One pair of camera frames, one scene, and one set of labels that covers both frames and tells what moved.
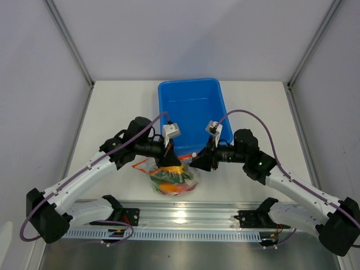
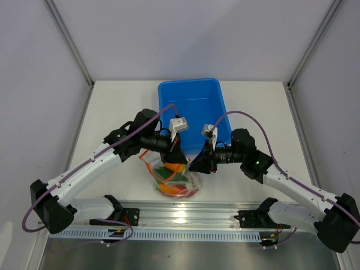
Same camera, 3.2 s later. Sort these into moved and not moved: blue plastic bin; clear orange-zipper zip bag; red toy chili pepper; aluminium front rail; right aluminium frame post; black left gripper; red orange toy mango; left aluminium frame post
Moved: clear orange-zipper zip bag; red toy chili pepper; black left gripper
Not moved: left aluminium frame post; blue plastic bin; red orange toy mango; aluminium front rail; right aluminium frame post
